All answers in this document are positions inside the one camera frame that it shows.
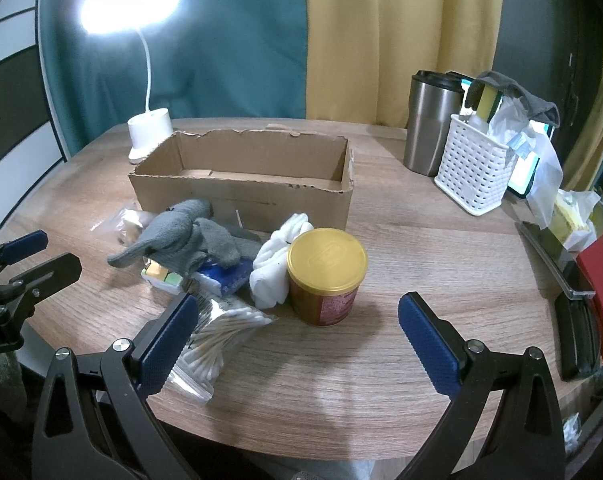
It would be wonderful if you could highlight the yellow wrapped packet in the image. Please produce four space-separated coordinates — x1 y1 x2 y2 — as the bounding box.
551 190 602 251

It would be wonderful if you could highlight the yellow curtain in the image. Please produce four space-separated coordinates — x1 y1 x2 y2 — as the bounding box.
301 0 507 128
564 50 603 191

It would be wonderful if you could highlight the gold lid can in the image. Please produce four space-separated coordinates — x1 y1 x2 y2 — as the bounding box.
286 227 369 327

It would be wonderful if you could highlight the cotton swab bag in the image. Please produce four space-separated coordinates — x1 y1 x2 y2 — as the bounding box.
164 292 277 403

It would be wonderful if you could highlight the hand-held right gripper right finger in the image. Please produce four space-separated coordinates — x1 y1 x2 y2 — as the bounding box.
397 291 567 480

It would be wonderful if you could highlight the grey knit glove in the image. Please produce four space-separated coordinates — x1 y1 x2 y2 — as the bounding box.
107 199 214 268
191 217 262 268

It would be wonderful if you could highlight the clear snack bag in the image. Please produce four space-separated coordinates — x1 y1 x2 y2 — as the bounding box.
91 205 157 248

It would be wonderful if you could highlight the white desk lamp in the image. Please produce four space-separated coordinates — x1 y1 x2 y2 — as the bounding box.
78 0 184 163

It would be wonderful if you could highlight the teal curtain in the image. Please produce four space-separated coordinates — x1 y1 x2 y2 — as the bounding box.
38 0 309 158

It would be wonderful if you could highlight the yellow sponge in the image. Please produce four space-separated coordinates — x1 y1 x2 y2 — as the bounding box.
474 85 505 121

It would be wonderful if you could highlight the blue tissue packet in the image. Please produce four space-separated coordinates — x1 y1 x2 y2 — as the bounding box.
194 255 254 295

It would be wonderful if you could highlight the cartoon print tissue packet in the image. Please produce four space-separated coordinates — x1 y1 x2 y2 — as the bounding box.
140 257 192 293

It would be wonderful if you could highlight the white plastic basket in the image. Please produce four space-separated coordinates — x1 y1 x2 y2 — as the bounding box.
434 113 513 217

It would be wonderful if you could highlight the dark grey cloth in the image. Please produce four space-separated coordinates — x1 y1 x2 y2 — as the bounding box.
469 71 561 128

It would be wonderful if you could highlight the steel tumbler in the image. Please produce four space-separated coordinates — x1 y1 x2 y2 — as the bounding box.
404 71 465 177

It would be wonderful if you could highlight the cardboard box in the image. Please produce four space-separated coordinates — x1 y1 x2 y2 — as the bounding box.
127 129 356 233

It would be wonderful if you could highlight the black tray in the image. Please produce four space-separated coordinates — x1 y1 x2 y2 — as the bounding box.
516 220 597 301

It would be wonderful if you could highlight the clear plastic bag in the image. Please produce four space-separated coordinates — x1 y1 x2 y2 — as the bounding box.
489 95 565 226

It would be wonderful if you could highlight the white cloth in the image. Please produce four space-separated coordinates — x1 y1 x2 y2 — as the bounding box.
250 212 315 309

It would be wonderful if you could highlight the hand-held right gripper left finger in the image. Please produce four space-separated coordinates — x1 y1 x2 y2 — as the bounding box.
31 291 217 480

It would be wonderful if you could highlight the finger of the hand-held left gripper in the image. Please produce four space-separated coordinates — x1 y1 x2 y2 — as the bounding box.
0 230 49 273
11 252 82 302

